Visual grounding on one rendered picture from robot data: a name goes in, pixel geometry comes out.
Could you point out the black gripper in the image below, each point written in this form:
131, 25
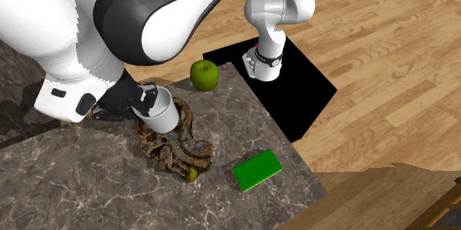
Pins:
120, 94

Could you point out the white cup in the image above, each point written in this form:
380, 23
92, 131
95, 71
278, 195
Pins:
164, 119

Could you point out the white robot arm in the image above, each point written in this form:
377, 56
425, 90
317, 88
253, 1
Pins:
43, 13

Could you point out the brown rotten banana peel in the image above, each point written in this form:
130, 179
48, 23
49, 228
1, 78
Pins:
183, 150

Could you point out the green apple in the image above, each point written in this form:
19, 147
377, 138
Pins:
204, 76

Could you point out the green flat box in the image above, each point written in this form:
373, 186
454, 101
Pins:
256, 170

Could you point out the black robot stand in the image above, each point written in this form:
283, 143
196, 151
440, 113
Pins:
295, 99

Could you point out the brown wooden furniture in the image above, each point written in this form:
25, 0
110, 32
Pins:
437, 211

